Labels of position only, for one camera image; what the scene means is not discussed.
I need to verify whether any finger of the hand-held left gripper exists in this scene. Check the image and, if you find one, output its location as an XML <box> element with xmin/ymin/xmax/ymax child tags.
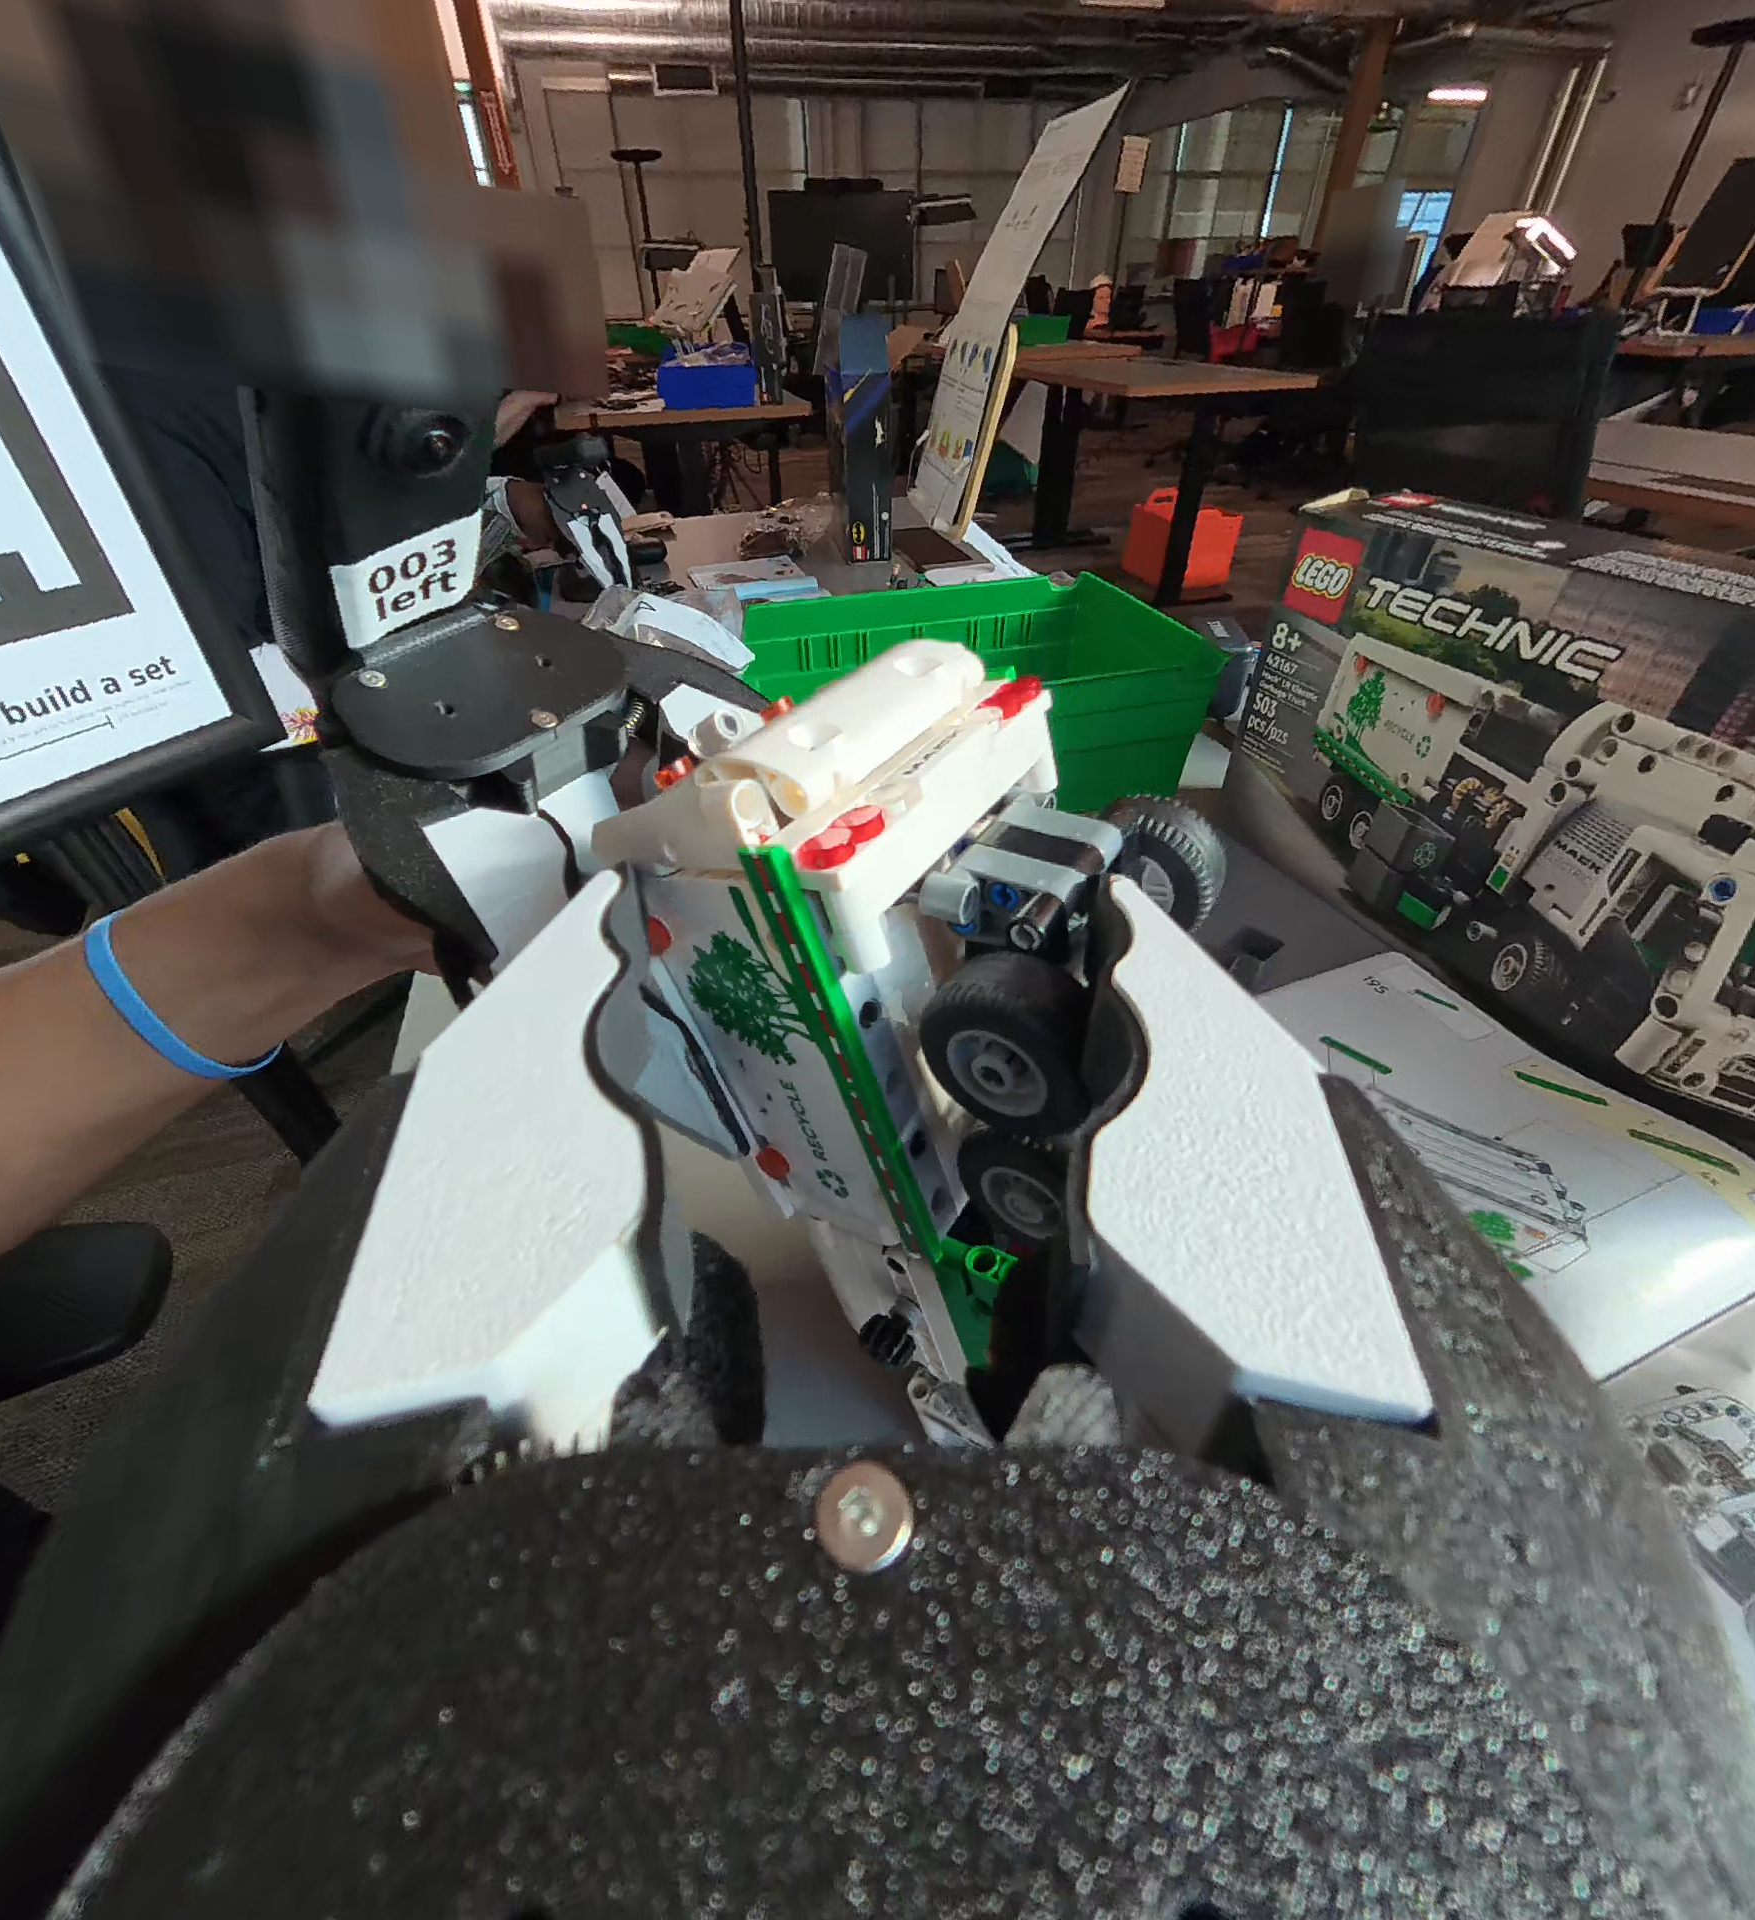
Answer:
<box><xmin>620</xmin><ymin>645</ymin><xmax>776</xmax><ymax>758</ymax></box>
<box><xmin>427</xmin><ymin>780</ymin><xmax>601</xmax><ymax>977</ymax></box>

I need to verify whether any green storage bin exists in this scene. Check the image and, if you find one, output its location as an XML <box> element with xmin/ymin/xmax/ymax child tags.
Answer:
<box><xmin>738</xmin><ymin>571</ymin><xmax>1231</xmax><ymax>825</ymax></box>

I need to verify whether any printed instruction sheet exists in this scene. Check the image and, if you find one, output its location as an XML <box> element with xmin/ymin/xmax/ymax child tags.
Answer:
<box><xmin>914</xmin><ymin>84</ymin><xmax>1132</xmax><ymax>519</ymax></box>

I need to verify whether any black desk divider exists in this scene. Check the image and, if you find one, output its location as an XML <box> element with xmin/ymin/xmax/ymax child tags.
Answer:
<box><xmin>1350</xmin><ymin>306</ymin><xmax>1622</xmax><ymax>520</ymax></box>

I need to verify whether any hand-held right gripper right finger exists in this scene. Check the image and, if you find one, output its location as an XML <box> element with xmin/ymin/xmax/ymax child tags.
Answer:
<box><xmin>1076</xmin><ymin>879</ymin><xmax>1437</xmax><ymax>1454</ymax></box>

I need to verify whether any orange plastic crate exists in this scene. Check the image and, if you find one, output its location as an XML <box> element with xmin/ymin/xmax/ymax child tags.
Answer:
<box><xmin>1123</xmin><ymin>486</ymin><xmax>1248</xmax><ymax>606</ymax></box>

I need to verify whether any clear plastic bag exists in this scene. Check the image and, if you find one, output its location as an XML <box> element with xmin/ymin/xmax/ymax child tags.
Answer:
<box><xmin>577</xmin><ymin>590</ymin><xmax>747</xmax><ymax>673</ymax></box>

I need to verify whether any black framed sign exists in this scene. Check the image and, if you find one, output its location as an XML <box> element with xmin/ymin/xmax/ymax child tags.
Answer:
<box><xmin>0</xmin><ymin>45</ymin><xmax>287</xmax><ymax>889</ymax></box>

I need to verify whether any white lego truck container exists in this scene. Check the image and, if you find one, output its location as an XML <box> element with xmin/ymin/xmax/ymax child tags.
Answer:
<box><xmin>592</xmin><ymin>637</ymin><xmax>1062</xmax><ymax>1246</ymax></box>

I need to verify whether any black chair armrest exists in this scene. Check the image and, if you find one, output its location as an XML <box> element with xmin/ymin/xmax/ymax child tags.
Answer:
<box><xmin>0</xmin><ymin>1222</ymin><xmax>174</xmax><ymax>1429</ymax></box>

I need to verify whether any wooden desk with black legs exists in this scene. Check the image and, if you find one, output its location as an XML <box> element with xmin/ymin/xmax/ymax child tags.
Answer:
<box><xmin>1018</xmin><ymin>357</ymin><xmax>1322</xmax><ymax>551</ymax></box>

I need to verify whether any tall dark carton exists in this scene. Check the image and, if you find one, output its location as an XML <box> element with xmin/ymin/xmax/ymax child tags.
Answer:
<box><xmin>824</xmin><ymin>319</ymin><xmax>904</xmax><ymax>567</ymax></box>

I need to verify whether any person's left forearm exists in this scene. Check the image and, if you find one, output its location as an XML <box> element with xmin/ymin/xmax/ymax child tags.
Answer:
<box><xmin>0</xmin><ymin>930</ymin><xmax>240</xmax><ymax>1293</ymax></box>

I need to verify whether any blue wristband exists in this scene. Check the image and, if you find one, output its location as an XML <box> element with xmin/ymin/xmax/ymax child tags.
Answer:
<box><xmin>83</xmin><ymin>913</ymin><xmax>282</xmax><ymax>1081</ymax></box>

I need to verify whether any person's left hand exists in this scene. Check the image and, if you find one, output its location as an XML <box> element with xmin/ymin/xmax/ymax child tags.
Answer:
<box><xmin>105</xmin><ymin>825</ymin><xmax>442</xmax><ymax>1055</ymax></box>

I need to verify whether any black lego set box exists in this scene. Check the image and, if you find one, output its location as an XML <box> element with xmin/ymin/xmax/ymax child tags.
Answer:
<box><xmin>1223</xmin><ymin>492</ymin><xmax>1755</xmax><ymax>1158</ymax></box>

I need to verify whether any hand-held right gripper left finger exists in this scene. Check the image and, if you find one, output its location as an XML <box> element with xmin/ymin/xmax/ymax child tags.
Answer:
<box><xmin>306</xmin><ymin>870</ymin><xmax>680</xmax><ymax>1454</ymax></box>

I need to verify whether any lego instruction booklet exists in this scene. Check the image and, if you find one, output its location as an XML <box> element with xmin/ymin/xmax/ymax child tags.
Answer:
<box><xmin>1252</xmin><ymin>952</ymin><xmax>1755</xmax><ymax>1853</ymax></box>

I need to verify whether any white green lego truck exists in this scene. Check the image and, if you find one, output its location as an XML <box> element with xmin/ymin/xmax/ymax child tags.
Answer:
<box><xmin>817</xmin><ymin>795</ymin><xmax>1231</xmax><ymax>1449</ymax></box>

